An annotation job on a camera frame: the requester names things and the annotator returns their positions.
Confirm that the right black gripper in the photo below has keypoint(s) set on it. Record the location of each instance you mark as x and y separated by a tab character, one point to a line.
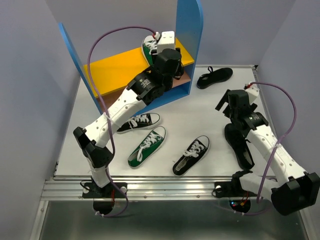
224	99

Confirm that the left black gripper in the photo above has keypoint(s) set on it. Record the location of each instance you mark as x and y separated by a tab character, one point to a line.
178	72

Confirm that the black canvas sneaker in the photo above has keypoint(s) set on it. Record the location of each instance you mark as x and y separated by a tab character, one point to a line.
140	122
195	152

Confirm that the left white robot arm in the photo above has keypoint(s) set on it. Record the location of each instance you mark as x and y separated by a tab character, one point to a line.
147	86

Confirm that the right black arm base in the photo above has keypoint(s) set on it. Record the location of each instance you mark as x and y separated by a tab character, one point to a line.
228	189

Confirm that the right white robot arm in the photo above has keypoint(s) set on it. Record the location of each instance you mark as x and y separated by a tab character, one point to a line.
293	189

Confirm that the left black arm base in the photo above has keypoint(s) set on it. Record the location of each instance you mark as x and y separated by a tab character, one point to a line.
91	191

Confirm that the black leather shoe right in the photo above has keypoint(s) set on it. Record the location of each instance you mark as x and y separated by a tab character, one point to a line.
238	143

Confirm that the black slip-on shoe far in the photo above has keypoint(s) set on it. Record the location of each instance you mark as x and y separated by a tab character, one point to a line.
213	77

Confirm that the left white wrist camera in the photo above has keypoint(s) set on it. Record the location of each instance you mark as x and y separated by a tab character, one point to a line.
166	41

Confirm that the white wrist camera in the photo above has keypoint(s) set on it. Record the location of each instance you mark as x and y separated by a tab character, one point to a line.
166	41
252	91

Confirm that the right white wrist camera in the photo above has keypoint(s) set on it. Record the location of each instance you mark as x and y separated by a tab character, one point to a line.
252	91

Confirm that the blue shoe shelf frame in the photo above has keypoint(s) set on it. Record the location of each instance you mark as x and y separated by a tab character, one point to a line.
188	30

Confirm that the aluminium mounting rail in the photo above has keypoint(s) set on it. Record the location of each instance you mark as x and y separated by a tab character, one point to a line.
139	188

